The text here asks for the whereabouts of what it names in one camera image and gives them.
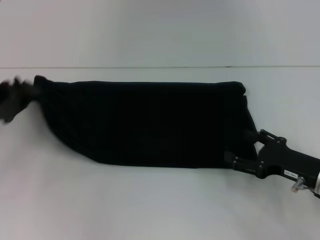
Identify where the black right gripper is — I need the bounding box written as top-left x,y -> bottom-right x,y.
223,128 -> 320,188

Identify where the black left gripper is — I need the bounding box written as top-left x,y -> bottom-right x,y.
0,76 -> 41,124

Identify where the black shirt with FREE print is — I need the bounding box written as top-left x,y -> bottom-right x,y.
33,74 -> 259,169

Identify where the right arm thin dark cable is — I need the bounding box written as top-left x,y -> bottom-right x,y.
306,188 -> 320,201

